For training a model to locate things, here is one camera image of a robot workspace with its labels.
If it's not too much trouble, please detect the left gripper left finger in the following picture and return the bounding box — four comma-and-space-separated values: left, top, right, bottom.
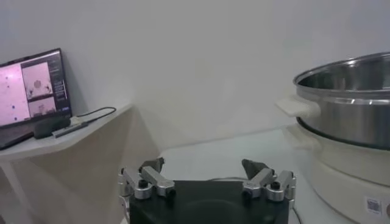
118, 156, 177, 201

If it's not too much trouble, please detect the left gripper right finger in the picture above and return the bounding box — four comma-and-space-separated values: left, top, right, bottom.
241, 158, 297, 203

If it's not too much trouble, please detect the steel steamer pot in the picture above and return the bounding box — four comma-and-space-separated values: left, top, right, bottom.
283, 124, 390, 224

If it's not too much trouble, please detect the stainless steel steamer basket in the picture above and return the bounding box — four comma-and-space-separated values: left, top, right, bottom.
275, 52, 390, 151

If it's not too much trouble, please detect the white side table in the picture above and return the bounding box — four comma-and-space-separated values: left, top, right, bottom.
0, 104, 161, 224

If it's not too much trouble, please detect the grey usb hub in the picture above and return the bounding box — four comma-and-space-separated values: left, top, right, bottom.
51, 121, 89, 139

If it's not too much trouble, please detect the black computer mouse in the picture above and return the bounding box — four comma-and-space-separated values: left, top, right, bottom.
33, 116, 71, 140

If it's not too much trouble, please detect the black laptop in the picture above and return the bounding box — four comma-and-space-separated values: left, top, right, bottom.
0, 47, 73, 150

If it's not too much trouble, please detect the black usb cable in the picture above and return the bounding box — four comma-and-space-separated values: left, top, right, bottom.
76, 107, 117, 124

